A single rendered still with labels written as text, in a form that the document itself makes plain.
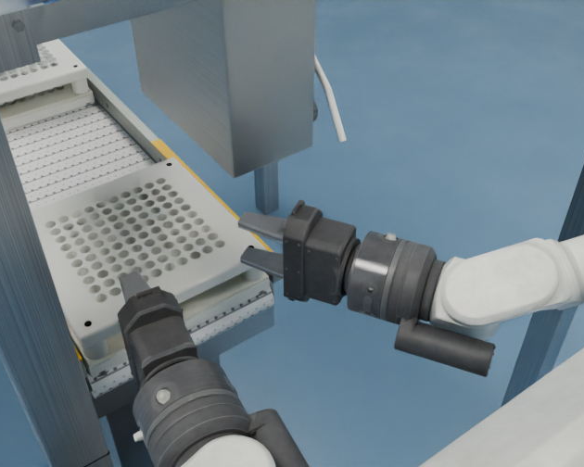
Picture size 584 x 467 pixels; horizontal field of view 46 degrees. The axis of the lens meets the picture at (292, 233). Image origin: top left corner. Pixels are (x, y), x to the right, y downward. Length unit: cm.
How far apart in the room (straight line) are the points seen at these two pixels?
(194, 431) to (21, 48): 32
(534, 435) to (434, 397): 159
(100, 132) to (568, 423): 101
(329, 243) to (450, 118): 229
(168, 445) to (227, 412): 5
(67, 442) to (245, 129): 37
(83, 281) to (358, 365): 122
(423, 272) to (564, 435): 39
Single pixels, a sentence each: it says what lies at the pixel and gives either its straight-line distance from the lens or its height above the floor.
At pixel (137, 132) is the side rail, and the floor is 92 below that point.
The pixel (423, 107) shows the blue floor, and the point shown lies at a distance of 303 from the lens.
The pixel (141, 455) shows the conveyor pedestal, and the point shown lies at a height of 50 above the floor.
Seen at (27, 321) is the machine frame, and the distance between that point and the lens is 64.
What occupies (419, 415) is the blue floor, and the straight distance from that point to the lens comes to 189.
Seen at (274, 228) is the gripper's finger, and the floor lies 105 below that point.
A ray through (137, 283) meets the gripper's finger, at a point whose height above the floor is 105.
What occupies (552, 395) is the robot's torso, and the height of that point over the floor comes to 126.
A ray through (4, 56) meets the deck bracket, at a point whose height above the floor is 130.
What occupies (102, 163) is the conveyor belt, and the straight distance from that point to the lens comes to 116.
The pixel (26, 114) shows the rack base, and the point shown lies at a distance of 128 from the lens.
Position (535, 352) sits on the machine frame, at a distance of 162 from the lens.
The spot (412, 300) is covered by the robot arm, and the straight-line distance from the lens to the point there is 70.
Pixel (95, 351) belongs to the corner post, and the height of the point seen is 93.
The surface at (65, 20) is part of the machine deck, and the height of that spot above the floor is 132.
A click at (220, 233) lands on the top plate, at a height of 96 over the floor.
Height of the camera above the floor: 155
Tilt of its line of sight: 42 degrees down
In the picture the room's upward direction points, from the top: straight up
